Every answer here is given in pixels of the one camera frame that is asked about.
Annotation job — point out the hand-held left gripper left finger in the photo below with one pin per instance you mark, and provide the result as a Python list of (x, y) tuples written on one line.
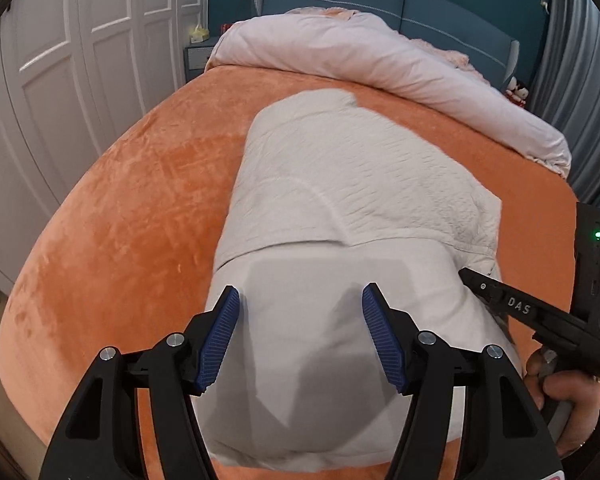
[(219, 335)]

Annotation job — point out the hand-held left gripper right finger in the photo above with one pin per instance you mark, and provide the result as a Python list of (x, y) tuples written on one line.
[(385, 340)]

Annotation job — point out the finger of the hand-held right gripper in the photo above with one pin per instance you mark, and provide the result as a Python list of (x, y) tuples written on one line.
[(480, 286)]

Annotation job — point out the white padded coat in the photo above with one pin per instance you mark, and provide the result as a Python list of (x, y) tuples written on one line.
[(355, 185)]

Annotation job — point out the person's right hand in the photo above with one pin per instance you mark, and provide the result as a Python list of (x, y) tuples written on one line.
[(567, 385)]

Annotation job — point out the orange plush bed blanket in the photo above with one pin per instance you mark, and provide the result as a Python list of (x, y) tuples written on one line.
[(130, 195)]

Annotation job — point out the grey curtain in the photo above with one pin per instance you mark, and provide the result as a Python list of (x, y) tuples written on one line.
[(575, 85)]

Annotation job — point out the red and white plush toy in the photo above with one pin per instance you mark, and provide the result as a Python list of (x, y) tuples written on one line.
[(516, 91)]

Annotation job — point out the pink fuzzy blanket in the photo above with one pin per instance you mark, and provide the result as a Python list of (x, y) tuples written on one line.
[(450, 57)]

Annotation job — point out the pale pink duvet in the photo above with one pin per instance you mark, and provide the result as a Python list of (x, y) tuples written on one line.
[(380, 55)]

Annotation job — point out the grey bedside cabinet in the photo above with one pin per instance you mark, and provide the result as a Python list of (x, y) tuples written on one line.
[(197, 62)]

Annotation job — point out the blue padded headboard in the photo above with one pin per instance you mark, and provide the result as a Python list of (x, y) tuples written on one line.
[(430, 0)]

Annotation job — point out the yellow tissue box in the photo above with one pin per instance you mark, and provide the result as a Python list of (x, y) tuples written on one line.
[(199, 35)]

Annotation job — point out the white panelled wardrobe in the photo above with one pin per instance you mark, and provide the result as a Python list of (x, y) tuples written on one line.
[(55, 60)]

